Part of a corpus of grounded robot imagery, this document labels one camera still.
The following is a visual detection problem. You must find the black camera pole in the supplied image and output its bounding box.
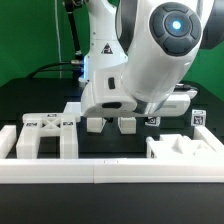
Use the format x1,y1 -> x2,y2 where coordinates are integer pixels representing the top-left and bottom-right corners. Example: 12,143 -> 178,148
63,0 -> 84,64

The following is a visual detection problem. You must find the white marker sheet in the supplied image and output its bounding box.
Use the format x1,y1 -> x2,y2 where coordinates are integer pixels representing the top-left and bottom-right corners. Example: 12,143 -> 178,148
64,102 -> 81,116

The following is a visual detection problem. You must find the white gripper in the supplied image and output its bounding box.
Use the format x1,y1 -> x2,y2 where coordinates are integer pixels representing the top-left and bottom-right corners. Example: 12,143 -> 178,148
81,69 -> 190,118

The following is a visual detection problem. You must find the black cable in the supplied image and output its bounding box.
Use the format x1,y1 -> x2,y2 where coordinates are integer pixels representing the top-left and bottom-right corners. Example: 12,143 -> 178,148
26,62 -> 84,80

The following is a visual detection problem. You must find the white U-shaped fence frame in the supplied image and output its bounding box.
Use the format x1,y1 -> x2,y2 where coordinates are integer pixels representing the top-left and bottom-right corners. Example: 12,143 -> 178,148
0,125 -> 224,183

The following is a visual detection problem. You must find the white chair seat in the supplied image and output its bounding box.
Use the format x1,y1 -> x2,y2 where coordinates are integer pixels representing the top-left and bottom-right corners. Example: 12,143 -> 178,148
146,134 -> 215,159

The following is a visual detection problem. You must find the white chair back frame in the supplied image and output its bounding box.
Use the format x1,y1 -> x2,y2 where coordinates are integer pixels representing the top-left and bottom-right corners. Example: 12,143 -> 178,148
16,113 -> 81,159

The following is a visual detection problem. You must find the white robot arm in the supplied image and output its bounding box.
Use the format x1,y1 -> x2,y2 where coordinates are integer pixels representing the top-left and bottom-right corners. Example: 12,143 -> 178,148
81,0 -> 224,117

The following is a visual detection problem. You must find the white cable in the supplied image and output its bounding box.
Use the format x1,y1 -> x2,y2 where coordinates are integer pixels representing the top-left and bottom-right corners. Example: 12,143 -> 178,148
54,0 -> 63,80

